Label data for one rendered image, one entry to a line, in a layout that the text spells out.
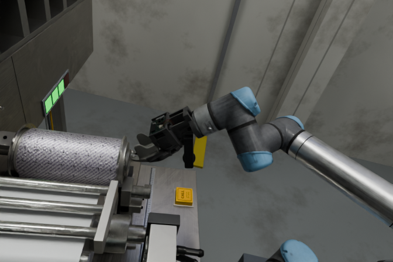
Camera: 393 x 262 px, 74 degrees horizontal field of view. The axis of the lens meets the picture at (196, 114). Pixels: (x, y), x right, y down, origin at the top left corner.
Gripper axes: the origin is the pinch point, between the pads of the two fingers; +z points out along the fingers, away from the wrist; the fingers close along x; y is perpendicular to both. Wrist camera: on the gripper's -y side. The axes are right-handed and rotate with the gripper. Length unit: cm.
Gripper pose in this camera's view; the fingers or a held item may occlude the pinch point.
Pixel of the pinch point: (138, 157)
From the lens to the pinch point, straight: 74.6
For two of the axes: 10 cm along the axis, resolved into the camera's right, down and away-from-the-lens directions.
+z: -8.8, 4.0, 2.5
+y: -4.7, -7.0, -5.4
